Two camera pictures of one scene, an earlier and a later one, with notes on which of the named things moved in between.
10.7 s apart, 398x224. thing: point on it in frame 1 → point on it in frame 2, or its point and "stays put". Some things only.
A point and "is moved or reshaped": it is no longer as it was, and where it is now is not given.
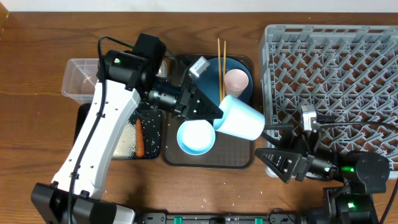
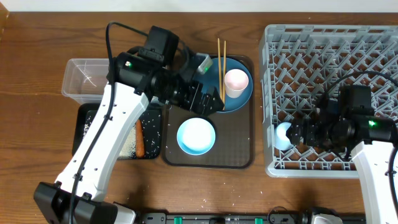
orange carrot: [140, 150] stays put
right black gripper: [303, 154] → [310, 139]
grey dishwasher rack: [349, 72] stays put
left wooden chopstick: [219, 70] stays put
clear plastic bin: [80, 78] stays put
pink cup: [236, 80] stays put
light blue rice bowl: [196, 137] stays put
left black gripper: [180, 99] → [193, 103]
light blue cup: [240, 119] is moved or reshaped
